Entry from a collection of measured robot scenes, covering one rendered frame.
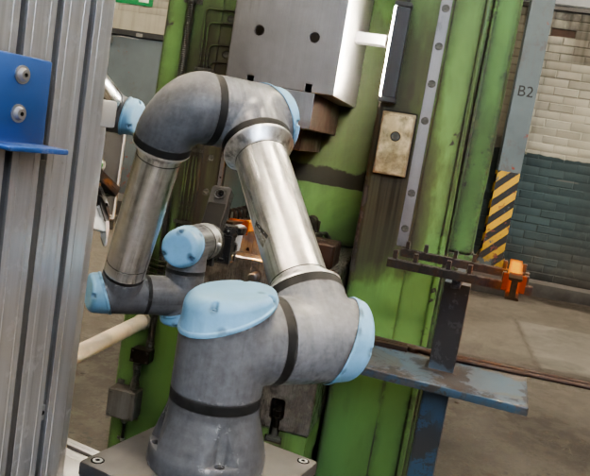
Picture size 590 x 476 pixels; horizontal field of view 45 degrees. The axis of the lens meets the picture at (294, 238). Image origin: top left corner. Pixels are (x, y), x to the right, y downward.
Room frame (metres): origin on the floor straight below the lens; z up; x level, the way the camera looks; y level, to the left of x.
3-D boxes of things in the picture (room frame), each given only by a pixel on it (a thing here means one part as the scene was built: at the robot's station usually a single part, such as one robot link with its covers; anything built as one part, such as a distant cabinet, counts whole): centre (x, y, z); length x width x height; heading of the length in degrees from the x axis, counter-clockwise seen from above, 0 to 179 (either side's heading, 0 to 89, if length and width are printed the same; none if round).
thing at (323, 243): (1.94, -0.08, 0.95); 0.12 x 0.08 x 0.06; 168
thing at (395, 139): (1.98, -0.23, 1.27); 0.09 x 0.02 x 0.17; 78
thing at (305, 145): (2.16, 0.03, 1.24); 0.30 x 0.07 x 0.06; 168
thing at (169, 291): (1.34, 0.21, 0.91); 0.11 x 0.08 x 0.11; 121
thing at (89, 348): (1.90, 0.46, 0.62); 0.44 x 0.05 x 0.05; 168
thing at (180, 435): (0.87, 0.07, 0.87); 0.15 x 0.15 x 0.10
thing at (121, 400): (2.10, 0.44, 0.36); 0.09 x 0.07 x 0.12; 78
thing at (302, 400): (2.12, 0.01, 0.69); 0.56 x 0.38 x 0.45; 168
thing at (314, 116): (2.12, 0.06, 1.32); 0.42 x 0.20 x 0.10; 168
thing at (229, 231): (1.50, 0.17, 1.00); 0.12 x 0.08 x 0.09; 168
